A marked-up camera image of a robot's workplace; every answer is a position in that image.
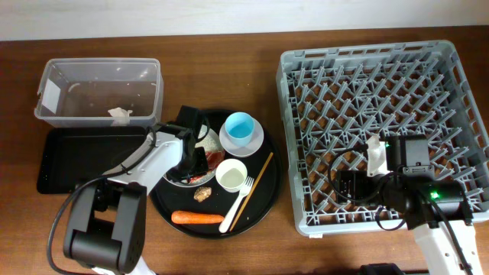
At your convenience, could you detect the grey plate with food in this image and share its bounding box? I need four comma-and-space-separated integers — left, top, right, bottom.
164, 125, 225, 187

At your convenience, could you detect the red snack wrapper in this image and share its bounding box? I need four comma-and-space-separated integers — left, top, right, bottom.
190, 150, 225, 186

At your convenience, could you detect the light blue plastic cup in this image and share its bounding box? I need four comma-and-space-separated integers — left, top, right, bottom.
225, 112, 254, 147

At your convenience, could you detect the white plastic cup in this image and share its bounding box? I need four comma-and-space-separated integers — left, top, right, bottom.
215, 159, 248, 193

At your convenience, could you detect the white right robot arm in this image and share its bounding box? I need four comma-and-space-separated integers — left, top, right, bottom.
332, 170, 483, 274

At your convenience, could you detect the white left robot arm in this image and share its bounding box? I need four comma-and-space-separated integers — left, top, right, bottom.
59, 106, 209, 274

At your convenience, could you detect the grey dishwasher rack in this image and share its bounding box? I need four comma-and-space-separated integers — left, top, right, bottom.
277, 40, 488, 237

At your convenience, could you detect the clear plastic waste bin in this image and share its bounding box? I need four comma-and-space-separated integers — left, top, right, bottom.
34, 57, 164, 128

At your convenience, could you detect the round black tray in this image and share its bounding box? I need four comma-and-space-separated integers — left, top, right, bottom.
150, 131, 283, 239

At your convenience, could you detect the brown food scrap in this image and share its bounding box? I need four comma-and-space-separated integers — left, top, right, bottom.
193, 187, 212, 202

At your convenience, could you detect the crumpled white tissue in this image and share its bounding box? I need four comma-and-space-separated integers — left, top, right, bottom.
108, 107, 133, 126

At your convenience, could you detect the white plastic fork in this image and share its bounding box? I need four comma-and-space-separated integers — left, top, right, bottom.
219, 176, 254, 233

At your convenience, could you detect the wooden chopstick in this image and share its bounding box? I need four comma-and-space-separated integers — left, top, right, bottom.
228, 152, 274, 232

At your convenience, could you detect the orange carrot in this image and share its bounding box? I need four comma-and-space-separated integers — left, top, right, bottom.
171, 211, 225, 225

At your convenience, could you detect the rectangular black tray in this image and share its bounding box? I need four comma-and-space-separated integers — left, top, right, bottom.
37, 126, 147, 194

